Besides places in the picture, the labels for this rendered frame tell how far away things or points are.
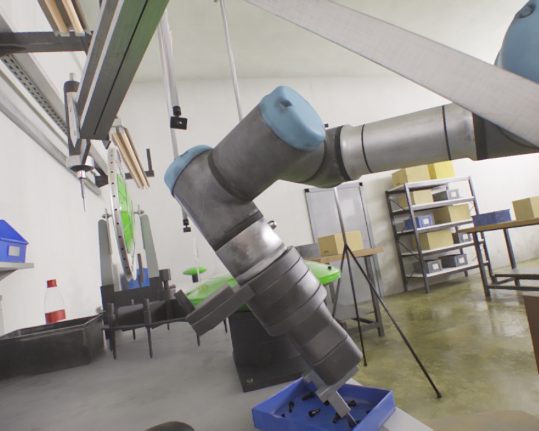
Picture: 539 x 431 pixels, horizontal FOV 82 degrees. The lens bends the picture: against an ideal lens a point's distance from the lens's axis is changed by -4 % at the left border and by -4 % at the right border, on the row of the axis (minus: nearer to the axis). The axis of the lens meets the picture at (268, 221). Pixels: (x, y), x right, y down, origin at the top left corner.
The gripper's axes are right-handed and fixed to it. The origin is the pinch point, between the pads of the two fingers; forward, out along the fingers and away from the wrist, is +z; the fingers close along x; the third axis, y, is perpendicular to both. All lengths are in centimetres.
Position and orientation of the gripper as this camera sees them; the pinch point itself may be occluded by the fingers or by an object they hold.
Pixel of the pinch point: (353, 424)
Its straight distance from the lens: 40.4
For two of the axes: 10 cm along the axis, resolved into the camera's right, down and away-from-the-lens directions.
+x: -1.6, 1.3, 9.8
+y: 7.8, -5.9, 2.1
